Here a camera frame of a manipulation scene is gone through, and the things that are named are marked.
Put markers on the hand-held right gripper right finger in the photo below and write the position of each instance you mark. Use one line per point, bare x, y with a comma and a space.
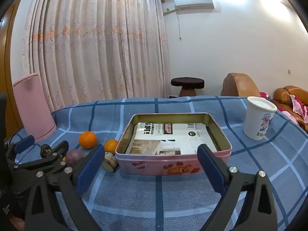
211, 170

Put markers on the brown leather armchair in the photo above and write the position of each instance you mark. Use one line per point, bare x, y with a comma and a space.
238, 84

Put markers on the dark round stool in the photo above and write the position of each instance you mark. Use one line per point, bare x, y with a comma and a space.
187, 83

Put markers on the wooden door frame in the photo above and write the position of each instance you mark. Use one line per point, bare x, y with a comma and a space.
9, 77

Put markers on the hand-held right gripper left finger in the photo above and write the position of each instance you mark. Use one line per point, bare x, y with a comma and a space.
89, 170

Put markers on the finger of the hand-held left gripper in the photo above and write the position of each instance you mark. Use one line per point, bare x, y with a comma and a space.
24, 144
57, 150

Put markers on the white cartoon print cup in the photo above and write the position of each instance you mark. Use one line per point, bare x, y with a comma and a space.
255, 120

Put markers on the purple round fruit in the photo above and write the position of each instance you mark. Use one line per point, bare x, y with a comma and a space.
73, 157

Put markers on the pink chair back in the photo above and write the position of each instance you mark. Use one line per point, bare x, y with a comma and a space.
33, 105

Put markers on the printed paper liner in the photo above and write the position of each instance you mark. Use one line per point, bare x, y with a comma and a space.
173, 142

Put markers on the pink floral curtain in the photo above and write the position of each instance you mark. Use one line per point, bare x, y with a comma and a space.
96, 53

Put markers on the pink tin box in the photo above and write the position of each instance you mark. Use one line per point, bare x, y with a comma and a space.
149, 166

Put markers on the brown leather sofa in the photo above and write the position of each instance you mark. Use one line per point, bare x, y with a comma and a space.
284, 96

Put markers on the pink floral blanket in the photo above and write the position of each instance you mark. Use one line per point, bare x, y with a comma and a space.
299, 105

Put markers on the cut sweet potato piece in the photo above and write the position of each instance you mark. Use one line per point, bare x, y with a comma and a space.
109, 162

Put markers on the white air conditioner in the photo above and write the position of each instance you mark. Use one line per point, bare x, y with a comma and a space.
193, 1

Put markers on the red cloth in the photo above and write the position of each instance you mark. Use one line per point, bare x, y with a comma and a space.
264, 96

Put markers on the pink cushion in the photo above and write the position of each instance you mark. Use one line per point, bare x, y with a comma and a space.
287, 116

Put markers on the air conditioner pipe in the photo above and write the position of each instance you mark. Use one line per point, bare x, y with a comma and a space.
169, 11

